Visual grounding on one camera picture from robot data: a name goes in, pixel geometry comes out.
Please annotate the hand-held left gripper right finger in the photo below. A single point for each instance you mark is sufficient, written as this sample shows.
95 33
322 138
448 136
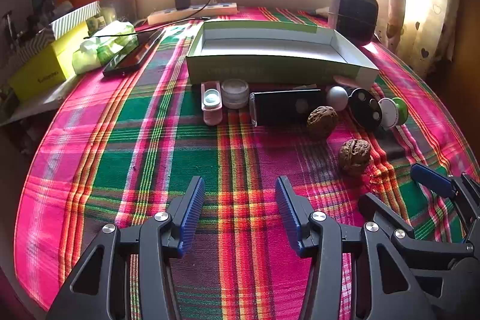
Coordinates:
288 215

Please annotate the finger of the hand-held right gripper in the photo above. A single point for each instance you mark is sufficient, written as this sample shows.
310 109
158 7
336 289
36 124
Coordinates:
378 209
431 179

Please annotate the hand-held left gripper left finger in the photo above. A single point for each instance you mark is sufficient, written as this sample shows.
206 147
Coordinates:
189 215

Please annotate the brown walnut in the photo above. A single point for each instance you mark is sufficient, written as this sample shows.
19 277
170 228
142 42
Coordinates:
320 121
354 157

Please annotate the green white spool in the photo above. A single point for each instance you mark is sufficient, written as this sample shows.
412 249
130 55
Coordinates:
390 115

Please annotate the black oval disc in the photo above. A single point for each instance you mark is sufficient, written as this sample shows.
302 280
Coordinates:
360 110

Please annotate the pink carabiner clip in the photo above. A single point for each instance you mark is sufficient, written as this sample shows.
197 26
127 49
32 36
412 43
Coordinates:
212 115

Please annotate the black rectangular device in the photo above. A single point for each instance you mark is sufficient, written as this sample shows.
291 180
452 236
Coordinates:
273 106

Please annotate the white mushroom knob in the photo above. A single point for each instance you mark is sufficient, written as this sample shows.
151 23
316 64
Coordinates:
336 95

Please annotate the green white cardboard box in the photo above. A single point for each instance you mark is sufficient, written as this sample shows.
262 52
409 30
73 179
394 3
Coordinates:
262 70

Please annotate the plaid tablecloth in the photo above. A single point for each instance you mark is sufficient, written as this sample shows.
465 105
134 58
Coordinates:
150 155

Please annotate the black smartphone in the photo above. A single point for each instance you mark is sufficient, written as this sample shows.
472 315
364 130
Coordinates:
127 59

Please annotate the beige heart-print curtain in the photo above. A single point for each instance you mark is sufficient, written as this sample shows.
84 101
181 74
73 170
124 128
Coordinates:
423 5

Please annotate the small desk fan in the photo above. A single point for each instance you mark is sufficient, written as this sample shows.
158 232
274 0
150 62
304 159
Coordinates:
354 20

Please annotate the white shelf board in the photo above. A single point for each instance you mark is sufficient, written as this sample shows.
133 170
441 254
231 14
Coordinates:
37 106

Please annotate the green tissue pack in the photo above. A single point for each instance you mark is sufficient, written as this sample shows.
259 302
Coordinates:
101 46

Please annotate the white power strip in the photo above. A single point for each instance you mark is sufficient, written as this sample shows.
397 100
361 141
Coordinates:
210 9

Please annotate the yellow-green box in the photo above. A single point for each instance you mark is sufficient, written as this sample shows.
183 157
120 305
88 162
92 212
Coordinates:
41 69

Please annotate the clear plastic container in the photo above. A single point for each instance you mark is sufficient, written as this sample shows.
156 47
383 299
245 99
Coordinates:
120 9

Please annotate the striped box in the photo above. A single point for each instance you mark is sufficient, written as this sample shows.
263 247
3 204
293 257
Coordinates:
75 18

